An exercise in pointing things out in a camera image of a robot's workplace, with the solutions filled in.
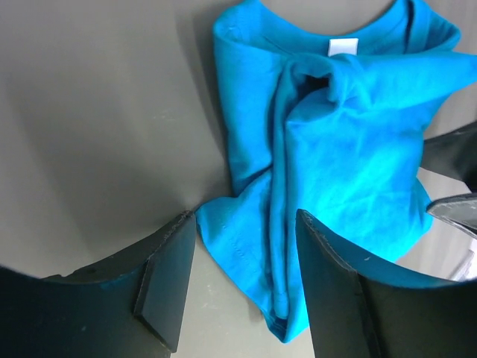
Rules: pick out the blue t shirt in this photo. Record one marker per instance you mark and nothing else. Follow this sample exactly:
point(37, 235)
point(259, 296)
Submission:
point(331, 125)

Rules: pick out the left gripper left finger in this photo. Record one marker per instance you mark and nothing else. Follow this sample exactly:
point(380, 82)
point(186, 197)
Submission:
point(129, 304)

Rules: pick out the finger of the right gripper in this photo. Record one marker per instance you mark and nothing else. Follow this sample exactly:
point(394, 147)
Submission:
point(453, 155)
point(458, 211)

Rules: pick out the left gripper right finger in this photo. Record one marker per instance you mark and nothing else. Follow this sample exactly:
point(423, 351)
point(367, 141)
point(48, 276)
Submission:
point(360, 305)

